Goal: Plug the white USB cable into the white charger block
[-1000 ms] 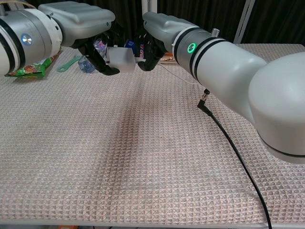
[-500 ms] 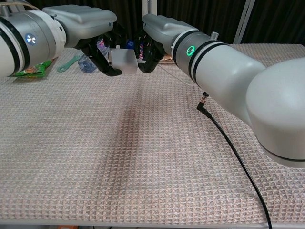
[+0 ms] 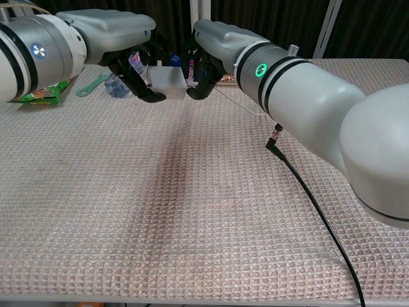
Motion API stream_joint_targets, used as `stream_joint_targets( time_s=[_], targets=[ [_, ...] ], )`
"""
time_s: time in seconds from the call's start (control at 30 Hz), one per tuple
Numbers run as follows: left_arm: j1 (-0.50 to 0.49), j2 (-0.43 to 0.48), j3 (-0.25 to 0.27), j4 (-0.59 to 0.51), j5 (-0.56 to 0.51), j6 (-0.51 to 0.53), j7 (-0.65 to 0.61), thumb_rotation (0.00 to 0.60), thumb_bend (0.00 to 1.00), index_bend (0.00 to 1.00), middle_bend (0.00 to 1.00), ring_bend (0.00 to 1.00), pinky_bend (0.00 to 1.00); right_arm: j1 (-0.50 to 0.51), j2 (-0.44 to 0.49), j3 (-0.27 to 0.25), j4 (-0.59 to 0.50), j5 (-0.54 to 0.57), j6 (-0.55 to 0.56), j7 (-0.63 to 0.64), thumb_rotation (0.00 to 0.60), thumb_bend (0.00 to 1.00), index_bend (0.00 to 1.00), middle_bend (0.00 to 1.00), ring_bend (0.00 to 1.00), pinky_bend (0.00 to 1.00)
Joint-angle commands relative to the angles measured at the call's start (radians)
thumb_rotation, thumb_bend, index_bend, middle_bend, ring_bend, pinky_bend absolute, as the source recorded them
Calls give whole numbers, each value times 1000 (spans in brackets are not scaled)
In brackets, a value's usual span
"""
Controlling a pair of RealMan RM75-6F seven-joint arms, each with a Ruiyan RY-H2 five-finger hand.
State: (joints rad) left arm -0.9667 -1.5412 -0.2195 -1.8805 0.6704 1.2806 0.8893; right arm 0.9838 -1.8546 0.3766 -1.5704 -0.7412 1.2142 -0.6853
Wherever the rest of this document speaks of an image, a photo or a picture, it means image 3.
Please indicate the green snack packet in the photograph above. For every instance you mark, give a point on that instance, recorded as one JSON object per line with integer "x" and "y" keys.
{"x": 48, "y": 94}

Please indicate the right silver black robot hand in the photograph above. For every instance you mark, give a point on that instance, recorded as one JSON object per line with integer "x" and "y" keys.
{"x": 223, "y": 41}

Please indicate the clear plastic water bottle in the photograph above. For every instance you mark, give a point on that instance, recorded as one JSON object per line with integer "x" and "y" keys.
{"x": 116, "y": 88}

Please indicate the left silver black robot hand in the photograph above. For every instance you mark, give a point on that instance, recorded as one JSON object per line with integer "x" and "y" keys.
{"x": 115, "y": 35}

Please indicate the dark pleated curtain panel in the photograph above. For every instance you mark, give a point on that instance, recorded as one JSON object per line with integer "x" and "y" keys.
{"x": 374, "y": 28}
{"x": 128, "y": 4}
{"x": 271, "y": 19}

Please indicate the green plastic comb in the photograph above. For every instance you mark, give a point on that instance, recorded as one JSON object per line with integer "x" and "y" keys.
{"x": 92, "y": 86}

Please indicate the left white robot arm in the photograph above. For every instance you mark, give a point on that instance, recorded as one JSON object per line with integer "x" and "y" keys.
{"x": 32, "y": 64}

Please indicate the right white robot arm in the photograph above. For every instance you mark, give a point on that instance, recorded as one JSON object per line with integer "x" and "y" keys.
{"x": 319, "y": 96}

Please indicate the white charger block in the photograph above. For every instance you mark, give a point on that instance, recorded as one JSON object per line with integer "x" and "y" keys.
{"x": 166, "y": 81}

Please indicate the beige orange rubber glove package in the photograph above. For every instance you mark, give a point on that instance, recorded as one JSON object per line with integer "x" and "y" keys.
{"x": 227, "y": 79}

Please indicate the white metal frame post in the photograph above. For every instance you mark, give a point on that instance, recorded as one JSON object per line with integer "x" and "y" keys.
{"x": 199, "y": 9}
{"x": 327, "y": 28}

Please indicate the pink woven tablecloth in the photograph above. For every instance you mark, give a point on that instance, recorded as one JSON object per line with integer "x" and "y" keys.
{"x": 159, "y": 224}

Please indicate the blue snack packet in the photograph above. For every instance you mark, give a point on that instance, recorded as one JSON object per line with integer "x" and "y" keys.
{"x": 176, "y": 59}

